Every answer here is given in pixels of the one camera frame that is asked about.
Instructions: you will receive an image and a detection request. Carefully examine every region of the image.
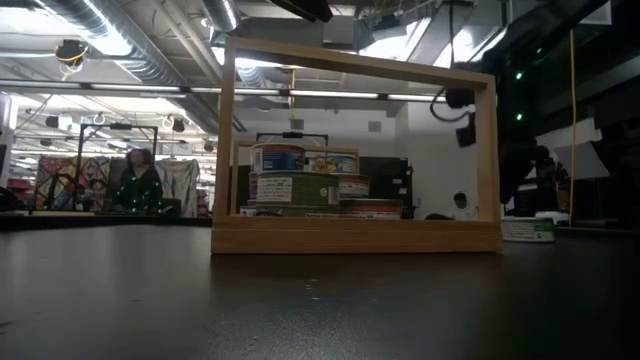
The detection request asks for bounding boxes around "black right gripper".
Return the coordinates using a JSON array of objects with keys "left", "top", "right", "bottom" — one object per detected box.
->
[{"left": 502, "top": 142, "right": 571, "bottom": 216}]

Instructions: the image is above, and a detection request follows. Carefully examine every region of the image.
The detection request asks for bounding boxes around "wooden slatted shelf rack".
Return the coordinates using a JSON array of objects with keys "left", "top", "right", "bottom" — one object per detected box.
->
[{"left": 209, "top": 35, "right": 504, "bottom": 255}]

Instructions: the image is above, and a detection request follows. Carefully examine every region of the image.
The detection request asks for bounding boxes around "teal blue tuna can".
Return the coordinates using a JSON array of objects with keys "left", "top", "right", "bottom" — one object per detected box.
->
[{"left": 305, "top": 153, "right": 358, "bottom": 176}]

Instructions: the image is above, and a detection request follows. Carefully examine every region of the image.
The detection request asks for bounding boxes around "person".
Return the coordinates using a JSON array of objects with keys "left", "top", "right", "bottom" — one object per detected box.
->
[
  {"left": 424, "top": 191, "right": 479, "bottom": 221},
  {"left": 112, "top": 147, "right": 166, "bottom": 216}
]

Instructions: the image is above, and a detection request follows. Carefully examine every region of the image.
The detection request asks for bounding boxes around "long ceiling tube light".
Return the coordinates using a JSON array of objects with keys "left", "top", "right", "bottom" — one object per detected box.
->
[
  {"left": 188, "top": 86, "right": 447, "bottom": 103},
  {"left": 0, "top": 79, "right": 182, "bottom": 94}
]

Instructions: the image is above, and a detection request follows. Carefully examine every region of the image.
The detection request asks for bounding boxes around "black light bar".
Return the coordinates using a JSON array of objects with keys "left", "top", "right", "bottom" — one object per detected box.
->
[{"left": 255, "top": 131, "right": 330, "bottom": 144}]

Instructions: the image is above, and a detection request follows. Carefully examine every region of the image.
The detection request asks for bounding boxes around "grey hanging cloth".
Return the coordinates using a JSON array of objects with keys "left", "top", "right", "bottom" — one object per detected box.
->
[{"left": 154, "top": 158, "right": 201, "bottom": 217}]

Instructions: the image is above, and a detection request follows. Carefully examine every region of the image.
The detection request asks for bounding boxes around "colourful patterned cloth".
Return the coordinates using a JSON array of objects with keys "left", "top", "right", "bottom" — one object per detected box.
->
[{"left": 32, "top": 154, "right": 115, "bottom": 211}]

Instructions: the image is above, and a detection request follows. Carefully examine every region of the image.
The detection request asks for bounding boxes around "black metal gantry frame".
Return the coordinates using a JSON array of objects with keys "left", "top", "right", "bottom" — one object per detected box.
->
[{"left": 74, "top": 122, "right": 160, "bottom": 211}]

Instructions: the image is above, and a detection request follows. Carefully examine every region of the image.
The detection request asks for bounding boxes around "black ceiling cable reel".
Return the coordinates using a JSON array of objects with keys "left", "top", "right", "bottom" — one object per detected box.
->
[{"left": 53, "top": 38, "right": 90, "bottom": 69}]

